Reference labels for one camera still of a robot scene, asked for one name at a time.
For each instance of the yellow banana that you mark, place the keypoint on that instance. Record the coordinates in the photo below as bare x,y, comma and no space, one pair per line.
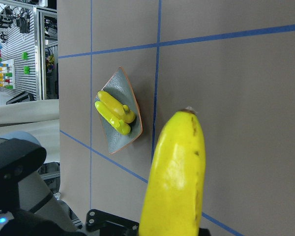
118,124
174,196
121,111

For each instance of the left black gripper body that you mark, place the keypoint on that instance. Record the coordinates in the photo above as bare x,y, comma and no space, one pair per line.
23,223

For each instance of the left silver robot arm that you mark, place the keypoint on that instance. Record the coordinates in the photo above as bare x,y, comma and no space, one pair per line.
29,208

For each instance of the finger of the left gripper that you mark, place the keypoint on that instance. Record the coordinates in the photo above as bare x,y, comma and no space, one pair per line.
99,223

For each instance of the blue square plate orange rim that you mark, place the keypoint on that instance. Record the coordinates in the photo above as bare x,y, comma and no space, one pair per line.
120,88

